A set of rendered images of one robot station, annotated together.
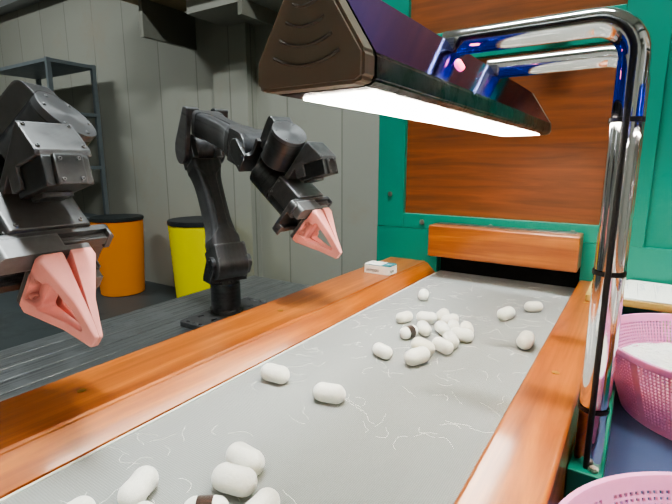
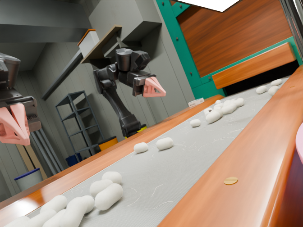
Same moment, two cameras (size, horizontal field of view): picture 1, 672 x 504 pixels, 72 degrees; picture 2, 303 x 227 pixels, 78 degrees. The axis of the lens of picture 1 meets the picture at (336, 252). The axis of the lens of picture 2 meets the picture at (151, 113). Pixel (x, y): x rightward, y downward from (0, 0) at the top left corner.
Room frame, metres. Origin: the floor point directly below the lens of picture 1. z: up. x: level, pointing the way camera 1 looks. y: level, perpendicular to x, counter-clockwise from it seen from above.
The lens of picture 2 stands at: (0.10, -0.07, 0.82)
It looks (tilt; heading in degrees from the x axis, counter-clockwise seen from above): 1 degrees down; 12
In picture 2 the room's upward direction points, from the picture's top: 22 degrees counter-clockwise
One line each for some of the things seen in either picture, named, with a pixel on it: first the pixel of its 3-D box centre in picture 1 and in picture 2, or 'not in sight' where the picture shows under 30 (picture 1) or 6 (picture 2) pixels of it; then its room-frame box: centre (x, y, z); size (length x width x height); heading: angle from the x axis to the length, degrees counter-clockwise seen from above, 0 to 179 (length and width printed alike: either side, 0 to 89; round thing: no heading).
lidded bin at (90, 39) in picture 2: not in sight; (96, 44); (3.06, 0.98, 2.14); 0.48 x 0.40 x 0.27; 58
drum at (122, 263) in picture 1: (120, 254); (112, 153); (3.49, 1.67, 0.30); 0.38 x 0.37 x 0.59; 148
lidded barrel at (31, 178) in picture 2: not in sight; (32, 185); (3.25, 3.46, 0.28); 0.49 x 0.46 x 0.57; 60
